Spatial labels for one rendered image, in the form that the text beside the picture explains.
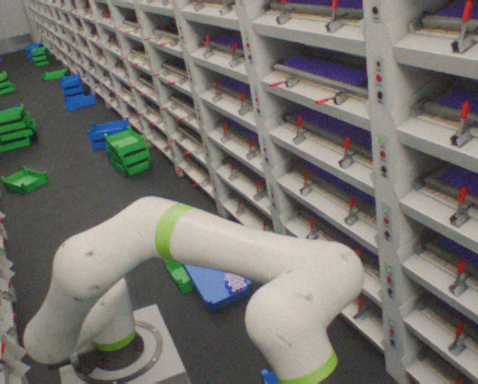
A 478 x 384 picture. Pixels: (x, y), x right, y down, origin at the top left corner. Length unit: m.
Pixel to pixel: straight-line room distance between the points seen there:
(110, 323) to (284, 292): 0.78
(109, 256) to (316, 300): 0.42
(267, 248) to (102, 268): 0.31
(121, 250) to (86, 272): 0.08
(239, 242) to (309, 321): 0.24
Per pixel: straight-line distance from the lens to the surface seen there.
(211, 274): 2.33
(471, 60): 1.12
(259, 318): 0.74
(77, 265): 0.99
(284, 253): 0.86
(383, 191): 1.46
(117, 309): 1.43
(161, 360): 1.54
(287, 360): 0.75
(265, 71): 1.90
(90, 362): 1.56
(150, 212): 1.06
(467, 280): 1.45
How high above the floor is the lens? 1.39
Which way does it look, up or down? 27 degrees down
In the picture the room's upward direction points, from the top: 11 degrees counter-clockwise
